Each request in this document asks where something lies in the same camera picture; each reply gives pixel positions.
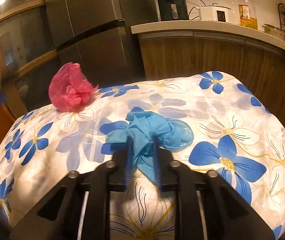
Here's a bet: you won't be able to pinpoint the blue plastic bag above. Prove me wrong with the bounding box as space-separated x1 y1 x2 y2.
100 107 194 183

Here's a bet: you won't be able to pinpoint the pink plastic bag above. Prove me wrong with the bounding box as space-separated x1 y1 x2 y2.
48 62 98 112

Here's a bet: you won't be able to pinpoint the lower wooden cabinets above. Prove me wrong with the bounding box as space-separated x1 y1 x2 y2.
138 31 285 127

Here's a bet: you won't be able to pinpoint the wooden glass sliding door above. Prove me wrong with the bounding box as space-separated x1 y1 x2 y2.
0 0 61 118

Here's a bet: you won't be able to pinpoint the dark grey refrigerator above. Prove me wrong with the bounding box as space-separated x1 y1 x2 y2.
45 0 158 88

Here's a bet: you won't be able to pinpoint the steel bowl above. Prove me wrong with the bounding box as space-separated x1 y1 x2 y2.
262 24 285 41

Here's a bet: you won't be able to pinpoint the cooking oil bottle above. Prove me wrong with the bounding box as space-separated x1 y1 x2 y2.
238 0 258 30

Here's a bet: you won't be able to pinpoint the white rice cooker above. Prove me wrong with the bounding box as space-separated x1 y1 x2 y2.
199 4 231 23

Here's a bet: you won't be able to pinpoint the black air fryer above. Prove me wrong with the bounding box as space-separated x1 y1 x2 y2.
157 0 189 21

